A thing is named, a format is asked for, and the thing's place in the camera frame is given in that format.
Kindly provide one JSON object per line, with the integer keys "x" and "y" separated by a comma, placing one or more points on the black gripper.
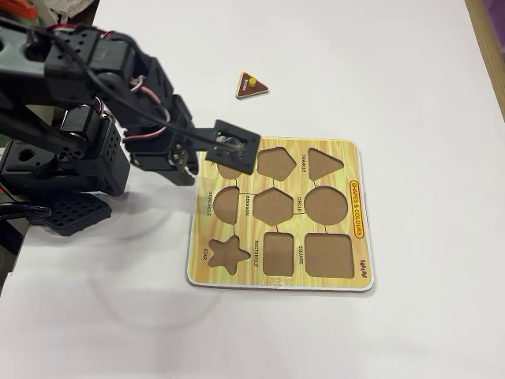
{"x": 179, "y": 159}

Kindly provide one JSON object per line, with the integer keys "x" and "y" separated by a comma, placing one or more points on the brown triangle piece yellow pin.
{"x": 246, "y": 91}

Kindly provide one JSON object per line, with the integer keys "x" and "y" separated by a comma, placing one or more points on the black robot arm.
{"x": 98, "y": 158}

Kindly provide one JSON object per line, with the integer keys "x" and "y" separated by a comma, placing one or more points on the wooden shape puzzle board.
{"x": 357, "y": 166}

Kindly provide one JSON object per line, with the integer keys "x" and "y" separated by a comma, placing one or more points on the orange object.
{"x": 25, "y": 8}

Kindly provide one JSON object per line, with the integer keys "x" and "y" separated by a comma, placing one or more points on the glossy black table clamp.
{"x": 23, "y": 211}

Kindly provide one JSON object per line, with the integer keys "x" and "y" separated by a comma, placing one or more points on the white plastic bag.
{"x": 67, "y": 7}

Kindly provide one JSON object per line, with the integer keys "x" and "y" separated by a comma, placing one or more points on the black square wrist camera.
{"x": 233, "y": 148}

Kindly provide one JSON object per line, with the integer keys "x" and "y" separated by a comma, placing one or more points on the black grid base plate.
{"x": 75, "y": 215}

